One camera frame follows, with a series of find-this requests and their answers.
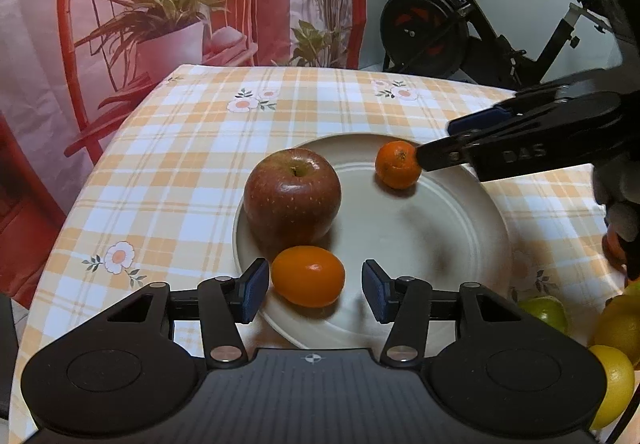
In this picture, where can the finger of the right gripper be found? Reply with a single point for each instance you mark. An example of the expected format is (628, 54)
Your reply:
(480, 121)
(450, 151)

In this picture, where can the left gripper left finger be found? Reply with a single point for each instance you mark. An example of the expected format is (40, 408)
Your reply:
(223, 303)

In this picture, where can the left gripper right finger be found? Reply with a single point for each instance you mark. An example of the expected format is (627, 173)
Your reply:
(405, 303)

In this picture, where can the small orange mandarin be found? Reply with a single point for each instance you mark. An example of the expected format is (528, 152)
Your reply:
(308, 276)

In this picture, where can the dark red apple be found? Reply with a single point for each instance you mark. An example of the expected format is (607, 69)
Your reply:
(291, 198)

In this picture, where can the large red apple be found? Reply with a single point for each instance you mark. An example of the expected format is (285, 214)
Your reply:
(613, 251)

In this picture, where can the green apple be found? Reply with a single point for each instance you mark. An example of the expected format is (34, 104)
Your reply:
(548, 309)

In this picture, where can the yellow lemon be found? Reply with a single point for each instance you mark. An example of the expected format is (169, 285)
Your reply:
(619, 385)

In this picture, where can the gloved right hand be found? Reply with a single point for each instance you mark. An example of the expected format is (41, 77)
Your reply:
(616, 186)

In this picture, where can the beige round plate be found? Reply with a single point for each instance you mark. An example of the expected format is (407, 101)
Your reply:
(444, 229)

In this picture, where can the black exercise bike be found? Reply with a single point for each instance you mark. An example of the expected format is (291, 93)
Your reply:
(438, 38)

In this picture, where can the orange plaid tablecloth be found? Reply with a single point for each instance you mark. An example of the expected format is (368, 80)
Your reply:
(167, 187)

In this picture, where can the yellow banana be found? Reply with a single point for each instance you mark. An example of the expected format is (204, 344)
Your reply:
(618, 324)

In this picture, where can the printed pink backdrop cloth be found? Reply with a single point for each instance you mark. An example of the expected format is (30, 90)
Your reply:
(72, 71)

